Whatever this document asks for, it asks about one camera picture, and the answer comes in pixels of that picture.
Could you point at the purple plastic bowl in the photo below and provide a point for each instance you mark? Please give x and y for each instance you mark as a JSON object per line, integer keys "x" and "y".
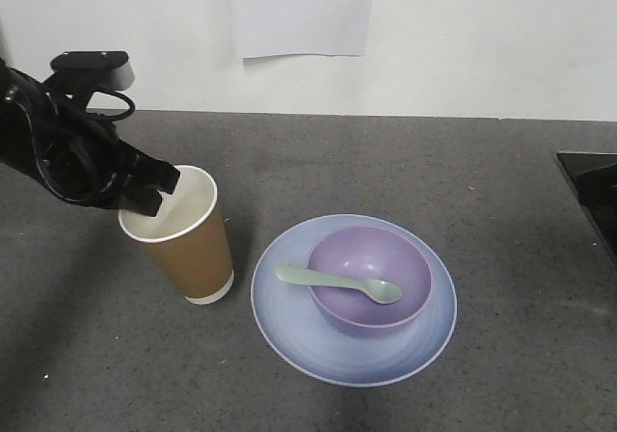
{"x": 376, "y": 253}

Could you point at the pale green plastic spoon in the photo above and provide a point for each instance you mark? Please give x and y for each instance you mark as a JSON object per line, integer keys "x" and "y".
{"x": 379, "y": 291}

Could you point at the brown paper cup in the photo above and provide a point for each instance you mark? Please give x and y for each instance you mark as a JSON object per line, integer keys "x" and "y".
{"x": 187, "y": 237}

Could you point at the light blue plate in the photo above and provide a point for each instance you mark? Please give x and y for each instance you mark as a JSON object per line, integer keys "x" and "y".
{"x": 301, "y": 334}

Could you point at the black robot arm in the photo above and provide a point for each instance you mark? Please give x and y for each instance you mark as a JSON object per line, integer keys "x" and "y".
{"x": 22, "y": 97}

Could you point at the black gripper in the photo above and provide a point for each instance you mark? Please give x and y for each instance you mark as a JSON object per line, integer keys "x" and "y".
{"x": 81, "y": 160}

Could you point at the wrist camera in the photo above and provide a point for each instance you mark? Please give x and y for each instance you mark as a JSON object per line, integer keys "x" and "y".
{"x": 80, "y": 72}

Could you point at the white paper sheet on wall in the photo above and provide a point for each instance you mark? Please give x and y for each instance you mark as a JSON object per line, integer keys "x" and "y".
{"x": 268, "y": 28}

